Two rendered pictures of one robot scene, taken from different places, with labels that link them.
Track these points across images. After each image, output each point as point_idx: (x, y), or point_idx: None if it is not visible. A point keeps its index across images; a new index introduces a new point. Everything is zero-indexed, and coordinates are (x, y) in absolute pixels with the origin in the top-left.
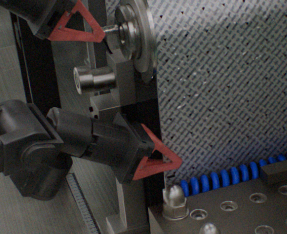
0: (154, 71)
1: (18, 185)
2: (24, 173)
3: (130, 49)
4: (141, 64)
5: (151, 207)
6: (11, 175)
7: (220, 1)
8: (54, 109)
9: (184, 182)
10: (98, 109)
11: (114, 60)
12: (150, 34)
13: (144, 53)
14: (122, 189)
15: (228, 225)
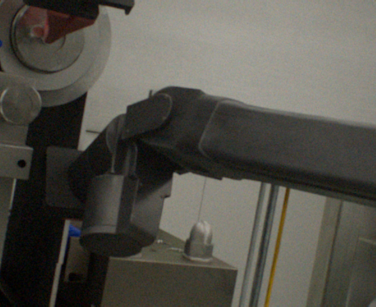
0: (96, 80)
1: (150, 228)
2: (155, 204)
3: (79, 54)
4: (68, 77)
5: (111, 256)
6: (133, 219)
7: None
8: (125, 117)
9: (80, 232)
10: (30, 148)
11: (28, 77)
12: (107, 32)
13: (88, 58)
14: None
15: (151, 247)
